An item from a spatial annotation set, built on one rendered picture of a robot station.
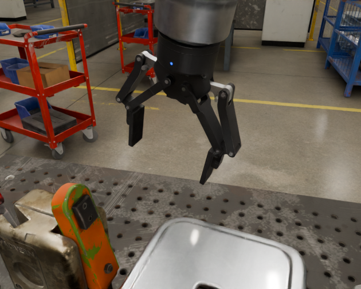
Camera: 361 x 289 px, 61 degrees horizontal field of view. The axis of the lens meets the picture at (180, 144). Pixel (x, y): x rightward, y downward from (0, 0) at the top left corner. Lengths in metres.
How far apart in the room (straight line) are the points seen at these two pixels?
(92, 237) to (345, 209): 0.79
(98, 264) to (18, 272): 0.11
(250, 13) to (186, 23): 6.79
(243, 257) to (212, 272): 0.04
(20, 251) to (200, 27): 0.30
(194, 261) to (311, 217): 0.60
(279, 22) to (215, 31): 5.99
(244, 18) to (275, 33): 1.04
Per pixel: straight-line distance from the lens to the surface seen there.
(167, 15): 0.34
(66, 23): 4.42
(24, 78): 2.44
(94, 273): 0.36
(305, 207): 0.97
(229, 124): 0.40
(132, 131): 0.49
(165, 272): 0.37
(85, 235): 0.34
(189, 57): 0.35
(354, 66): 3.97
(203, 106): 0.41
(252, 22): 7.14
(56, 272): 0.36
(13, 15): 10.26
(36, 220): 0.37
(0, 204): 0.45
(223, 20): 0.35
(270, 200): 0.95
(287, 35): 6.37
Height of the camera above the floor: 1.29
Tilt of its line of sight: 30 degrees down
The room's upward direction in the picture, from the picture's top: straight up
